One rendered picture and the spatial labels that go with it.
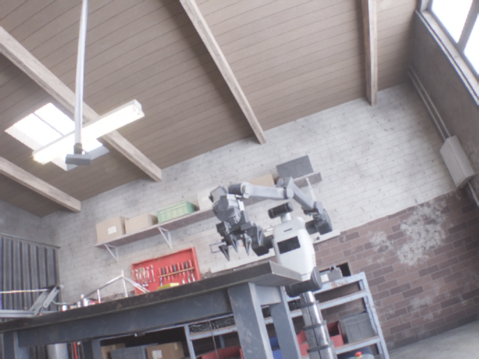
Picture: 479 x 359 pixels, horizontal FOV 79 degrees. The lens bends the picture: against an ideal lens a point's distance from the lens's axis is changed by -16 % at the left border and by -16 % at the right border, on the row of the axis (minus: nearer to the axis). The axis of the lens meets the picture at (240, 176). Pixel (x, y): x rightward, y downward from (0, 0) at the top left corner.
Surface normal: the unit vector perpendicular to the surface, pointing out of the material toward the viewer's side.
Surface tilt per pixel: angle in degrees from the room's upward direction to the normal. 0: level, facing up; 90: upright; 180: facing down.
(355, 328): 90
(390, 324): 90
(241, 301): 90
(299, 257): 90
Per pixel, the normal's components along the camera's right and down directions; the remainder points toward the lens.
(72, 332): -0.29, -0.33
